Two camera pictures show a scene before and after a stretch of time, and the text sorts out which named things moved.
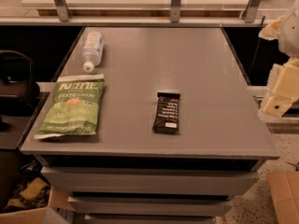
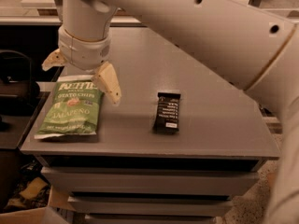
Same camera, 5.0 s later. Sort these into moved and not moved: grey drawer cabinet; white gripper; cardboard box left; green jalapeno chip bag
Moved: white gripper
Not moved: grey drawer cabinet; cardboard box left; green jalapeno chip bag
